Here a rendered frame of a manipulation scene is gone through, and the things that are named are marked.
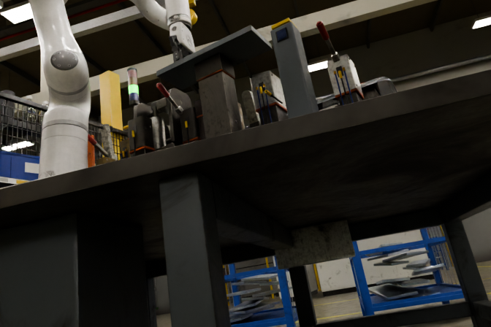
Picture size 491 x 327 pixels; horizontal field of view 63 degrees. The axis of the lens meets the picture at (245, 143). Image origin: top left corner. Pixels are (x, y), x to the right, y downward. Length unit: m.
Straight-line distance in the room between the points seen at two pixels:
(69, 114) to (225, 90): 0.45
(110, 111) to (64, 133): 1.67
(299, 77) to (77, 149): 0.63
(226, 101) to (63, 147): 0.47
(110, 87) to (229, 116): 1.81
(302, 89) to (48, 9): 0.83
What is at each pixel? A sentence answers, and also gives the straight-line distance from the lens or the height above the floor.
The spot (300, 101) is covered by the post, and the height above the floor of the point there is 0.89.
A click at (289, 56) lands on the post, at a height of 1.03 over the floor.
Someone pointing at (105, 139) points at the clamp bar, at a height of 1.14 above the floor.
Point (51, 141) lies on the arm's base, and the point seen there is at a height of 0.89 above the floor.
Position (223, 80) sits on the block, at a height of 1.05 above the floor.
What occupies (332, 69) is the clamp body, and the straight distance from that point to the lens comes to 1.29.
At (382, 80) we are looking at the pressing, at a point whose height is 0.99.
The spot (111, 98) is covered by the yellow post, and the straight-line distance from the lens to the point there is 2.89.
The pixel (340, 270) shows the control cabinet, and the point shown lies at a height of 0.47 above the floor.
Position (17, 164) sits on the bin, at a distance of 2.03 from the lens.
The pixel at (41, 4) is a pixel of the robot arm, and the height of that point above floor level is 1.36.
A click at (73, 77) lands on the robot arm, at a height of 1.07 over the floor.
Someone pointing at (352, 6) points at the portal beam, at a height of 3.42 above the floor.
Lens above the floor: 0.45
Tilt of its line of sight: 19 degrees up
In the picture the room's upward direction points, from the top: 10 degrees counter-clockwise
